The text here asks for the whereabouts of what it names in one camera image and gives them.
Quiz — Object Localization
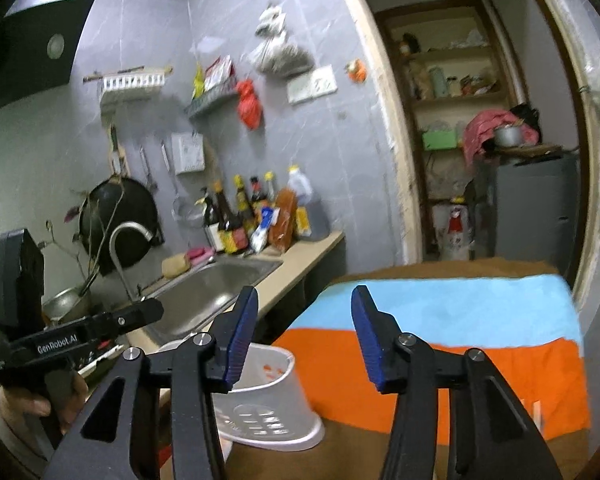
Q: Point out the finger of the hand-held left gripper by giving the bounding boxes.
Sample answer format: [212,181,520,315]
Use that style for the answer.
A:
[92,297,164,337]

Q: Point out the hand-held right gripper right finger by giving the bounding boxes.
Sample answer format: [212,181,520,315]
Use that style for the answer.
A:
[351,285,565,480]

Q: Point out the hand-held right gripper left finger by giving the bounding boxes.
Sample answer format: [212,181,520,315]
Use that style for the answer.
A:
[42,286,259,480]

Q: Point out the white plastic utensil holder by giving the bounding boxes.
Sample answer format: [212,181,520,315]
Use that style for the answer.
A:
[157,340,326,453]

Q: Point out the person's left hand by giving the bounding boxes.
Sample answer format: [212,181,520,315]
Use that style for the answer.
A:
[0,371,89,441]

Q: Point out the stainless steel sink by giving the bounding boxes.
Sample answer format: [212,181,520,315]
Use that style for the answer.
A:
[142,257,284,342]

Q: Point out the metal pot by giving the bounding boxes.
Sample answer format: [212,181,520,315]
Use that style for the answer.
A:
[42,287,92,323]

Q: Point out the induction cooker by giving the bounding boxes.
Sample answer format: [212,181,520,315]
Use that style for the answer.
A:
[76,339,132,377]

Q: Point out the dry plant twigs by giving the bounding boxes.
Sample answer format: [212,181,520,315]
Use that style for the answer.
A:
[39,186,127,297]

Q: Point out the yellow sponge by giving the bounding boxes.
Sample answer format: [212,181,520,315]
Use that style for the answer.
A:
[160,254,192,279]

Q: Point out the curved metal faucet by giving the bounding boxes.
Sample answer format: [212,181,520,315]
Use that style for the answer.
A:
[108,221,157,307]

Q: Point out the blue and white packet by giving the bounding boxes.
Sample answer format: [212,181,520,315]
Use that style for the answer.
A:
[249,207,281,254]

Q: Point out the black wok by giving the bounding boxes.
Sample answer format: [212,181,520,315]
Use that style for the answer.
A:
[78,175,159,277]

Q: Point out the blue and orange striped cloth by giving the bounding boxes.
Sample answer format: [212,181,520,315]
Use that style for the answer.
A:
[272,272,595,441]

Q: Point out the metal strainer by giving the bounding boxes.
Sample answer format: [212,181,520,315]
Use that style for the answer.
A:
[171,194,204,227]

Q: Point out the dark spray bottle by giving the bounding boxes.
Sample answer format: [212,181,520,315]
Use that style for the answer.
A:
[198,187,222,252]

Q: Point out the brown blanket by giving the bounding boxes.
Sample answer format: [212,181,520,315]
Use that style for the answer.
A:
[227,257,593,480]

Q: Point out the orange food packet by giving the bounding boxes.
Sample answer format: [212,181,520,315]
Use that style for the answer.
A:
[271,187,299,252]

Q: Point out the red and white gas cylinder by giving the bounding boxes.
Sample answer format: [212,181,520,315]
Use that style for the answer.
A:
[442,197,474,262]

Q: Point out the large oil jug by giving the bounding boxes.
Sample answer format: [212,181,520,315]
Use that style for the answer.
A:
[285,163,332,242]

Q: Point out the red capped sauce bottle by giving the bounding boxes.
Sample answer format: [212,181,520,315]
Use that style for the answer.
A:
[249,176,266,211]

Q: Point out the green box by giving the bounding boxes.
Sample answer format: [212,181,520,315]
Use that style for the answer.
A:
[422,129,459,151]

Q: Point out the grey refrigerator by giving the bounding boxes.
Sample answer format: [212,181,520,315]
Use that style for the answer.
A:
[489,152,582,262]

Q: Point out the black range hood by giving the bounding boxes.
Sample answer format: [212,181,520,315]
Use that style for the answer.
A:
[0,0,99,122]

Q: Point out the red plastic bag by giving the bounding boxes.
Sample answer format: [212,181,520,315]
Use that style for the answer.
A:
[235,78,264,131]

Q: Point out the wooden shelf unit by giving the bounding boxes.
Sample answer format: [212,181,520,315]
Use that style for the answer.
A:
[374,0,527,262]

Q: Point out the pink cloth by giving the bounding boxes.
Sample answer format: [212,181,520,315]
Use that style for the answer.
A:
[461,109,539,162]

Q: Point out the grey cooking pot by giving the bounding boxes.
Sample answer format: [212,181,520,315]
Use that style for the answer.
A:
[493,125,524,149]

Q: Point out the red and white packet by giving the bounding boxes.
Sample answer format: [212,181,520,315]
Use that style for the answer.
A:
[204,55,234,94]

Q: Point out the green thermos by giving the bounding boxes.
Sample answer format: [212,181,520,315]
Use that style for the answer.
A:
[428,67,449,101]

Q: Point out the black bag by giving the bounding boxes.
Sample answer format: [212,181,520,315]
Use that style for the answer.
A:
[509,103,542,132]

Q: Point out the clear hanging plastic bags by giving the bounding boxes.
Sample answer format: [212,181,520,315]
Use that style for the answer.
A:
[249,4,315,79]

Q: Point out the white wall box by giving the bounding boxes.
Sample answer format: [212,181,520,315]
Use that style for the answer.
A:
[171,132,206,176]

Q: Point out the white wall rack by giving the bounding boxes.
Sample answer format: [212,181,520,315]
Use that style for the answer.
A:
[99,72,167,95]

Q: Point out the grey wall shelf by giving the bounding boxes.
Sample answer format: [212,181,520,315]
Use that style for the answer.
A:
[184,80,241,122]

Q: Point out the white wall socket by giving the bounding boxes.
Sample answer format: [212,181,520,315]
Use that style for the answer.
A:
[285,65,339,106]

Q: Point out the orange wall ornament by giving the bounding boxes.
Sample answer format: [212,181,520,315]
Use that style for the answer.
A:
[346,58,369,84]

